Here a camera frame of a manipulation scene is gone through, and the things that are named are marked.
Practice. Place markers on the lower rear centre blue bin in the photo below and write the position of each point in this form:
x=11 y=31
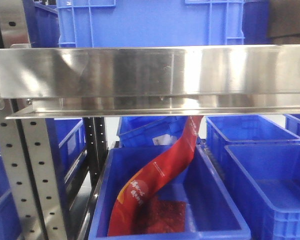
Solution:
x=147 y=131

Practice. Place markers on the lower right rear blue bin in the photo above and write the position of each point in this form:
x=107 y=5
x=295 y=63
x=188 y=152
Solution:
x=223 y=130

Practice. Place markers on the lower left blue bin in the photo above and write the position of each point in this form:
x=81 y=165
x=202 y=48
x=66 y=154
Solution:
x=65 y=142

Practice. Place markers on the target blue plastic bin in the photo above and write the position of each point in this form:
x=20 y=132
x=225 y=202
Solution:
x=149 y=23

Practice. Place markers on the lower right front blue bin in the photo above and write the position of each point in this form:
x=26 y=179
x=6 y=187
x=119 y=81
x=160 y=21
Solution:
x=264 y=182

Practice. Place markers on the red printed bag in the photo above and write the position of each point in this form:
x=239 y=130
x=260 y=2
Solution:
x=146 y=182

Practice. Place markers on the black perforated upright post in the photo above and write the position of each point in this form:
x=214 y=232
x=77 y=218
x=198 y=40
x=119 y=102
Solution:
x=96 y=146

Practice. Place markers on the stainless steel shelf rail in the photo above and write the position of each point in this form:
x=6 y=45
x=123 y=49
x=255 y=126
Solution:
x=192 y=80

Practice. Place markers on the perforated steel upright post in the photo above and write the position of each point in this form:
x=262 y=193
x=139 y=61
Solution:
x=29 y=146

